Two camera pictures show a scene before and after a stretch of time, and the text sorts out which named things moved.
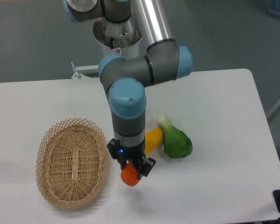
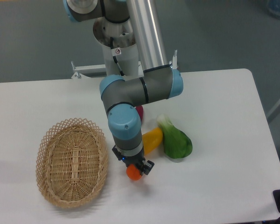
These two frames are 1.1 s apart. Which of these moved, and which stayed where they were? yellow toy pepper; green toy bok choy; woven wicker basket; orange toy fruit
Moved: orange toy fruit
Stayed: green toy bok choy; woven wicker basket; yellow toy pepper
